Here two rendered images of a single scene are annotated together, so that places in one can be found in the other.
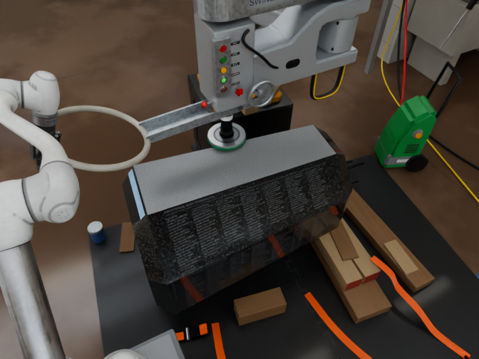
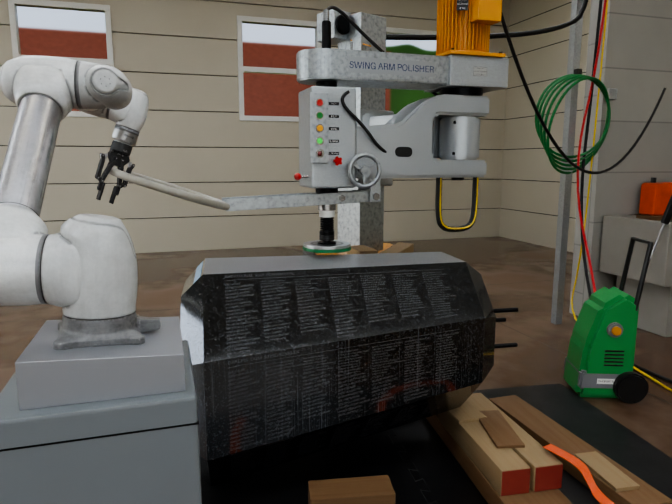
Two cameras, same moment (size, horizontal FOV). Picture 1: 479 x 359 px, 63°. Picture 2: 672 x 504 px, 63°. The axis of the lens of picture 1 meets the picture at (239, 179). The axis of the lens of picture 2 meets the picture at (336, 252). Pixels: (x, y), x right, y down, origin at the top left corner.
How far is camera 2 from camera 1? 1.38 m
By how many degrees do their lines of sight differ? 39
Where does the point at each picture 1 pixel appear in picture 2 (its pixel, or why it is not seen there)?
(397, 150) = (591, 360)
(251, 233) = (337, 326)
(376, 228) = (562, 440)
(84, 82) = not seen: hidden behind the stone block
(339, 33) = (458, 133)
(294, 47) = (403, 131)
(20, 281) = (34, 119)
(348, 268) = (505, 456)
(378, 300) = not seen: outside the picture
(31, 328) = (21, 158)
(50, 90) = (139, 101)
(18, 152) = not seen: hidden behind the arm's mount
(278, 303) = (381, 491)
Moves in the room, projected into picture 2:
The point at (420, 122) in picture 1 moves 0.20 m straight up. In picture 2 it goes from (614, 310) to (617, 273)
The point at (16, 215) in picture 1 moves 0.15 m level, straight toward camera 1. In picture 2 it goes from (62, 72) to (70, 63)
